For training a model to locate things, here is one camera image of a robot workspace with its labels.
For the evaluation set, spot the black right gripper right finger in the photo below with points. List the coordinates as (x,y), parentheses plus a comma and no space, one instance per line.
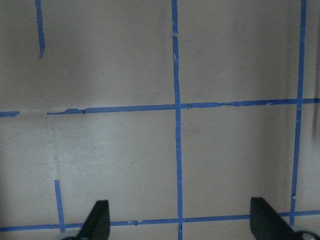
(266,224)

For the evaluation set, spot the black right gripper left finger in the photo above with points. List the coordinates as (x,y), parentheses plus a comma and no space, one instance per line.
(97,225)

